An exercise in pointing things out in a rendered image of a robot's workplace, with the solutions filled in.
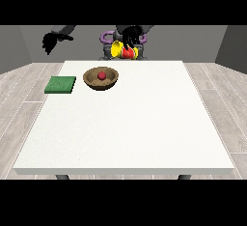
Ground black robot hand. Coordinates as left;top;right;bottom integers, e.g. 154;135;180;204
41;32;74;56
122;25;144;50

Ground grey robot trunk purple rings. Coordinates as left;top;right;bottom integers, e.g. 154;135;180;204
98;29;150;62

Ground green square pad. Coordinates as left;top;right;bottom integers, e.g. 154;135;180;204
43;75;77;95

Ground brown wooden bowl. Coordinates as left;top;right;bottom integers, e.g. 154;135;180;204
82;66;120;92

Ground yellow cup with melon print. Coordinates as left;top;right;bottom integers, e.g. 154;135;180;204
110;40;140;60

